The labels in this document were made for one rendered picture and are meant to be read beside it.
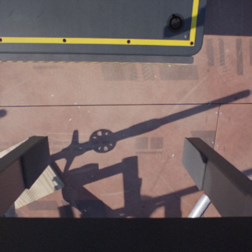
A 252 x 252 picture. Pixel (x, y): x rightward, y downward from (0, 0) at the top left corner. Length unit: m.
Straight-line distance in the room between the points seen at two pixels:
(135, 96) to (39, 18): 0.47
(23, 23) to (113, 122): 0.51
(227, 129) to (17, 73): 1.00
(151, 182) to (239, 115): 0.54
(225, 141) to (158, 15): 0.70
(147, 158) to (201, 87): 0.42
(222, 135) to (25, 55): 0.87
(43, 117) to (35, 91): 0.12
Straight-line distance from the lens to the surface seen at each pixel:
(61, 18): 0.52
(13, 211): 0.99
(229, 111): 0.96
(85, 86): 0.82
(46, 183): 1.02
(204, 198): 1.07
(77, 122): 0.86
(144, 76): 0.81
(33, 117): 0.92
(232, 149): 1.04
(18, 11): 0.56
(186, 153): 0.16
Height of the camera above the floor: 0.80
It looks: 74 degrees down
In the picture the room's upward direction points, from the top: 176 degrees clockwise
